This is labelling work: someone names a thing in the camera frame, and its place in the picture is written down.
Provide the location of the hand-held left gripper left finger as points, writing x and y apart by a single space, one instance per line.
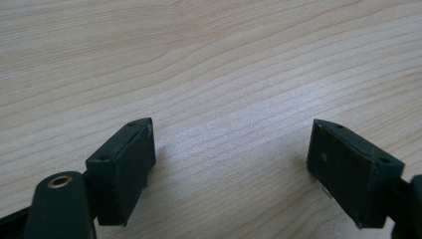
126 172

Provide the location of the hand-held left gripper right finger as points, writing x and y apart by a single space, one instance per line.
351 176

